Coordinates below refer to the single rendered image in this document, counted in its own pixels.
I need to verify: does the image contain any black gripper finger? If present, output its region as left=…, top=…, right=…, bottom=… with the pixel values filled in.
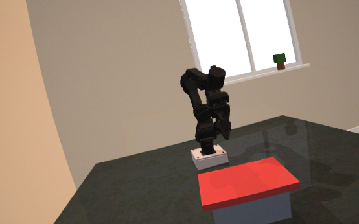
left=211, top=104, right=230, bottom=131
left=214, top=122, right=231, bottom=140

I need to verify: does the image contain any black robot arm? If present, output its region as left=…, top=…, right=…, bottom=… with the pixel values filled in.
left=180, top=65, right=226, bottom=156

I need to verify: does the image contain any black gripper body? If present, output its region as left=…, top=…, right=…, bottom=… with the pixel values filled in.
left=207, top=91, right=229, bottom=135

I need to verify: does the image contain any red lid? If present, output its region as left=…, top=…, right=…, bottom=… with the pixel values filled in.
left=198, top=157, right=300, bottom=212

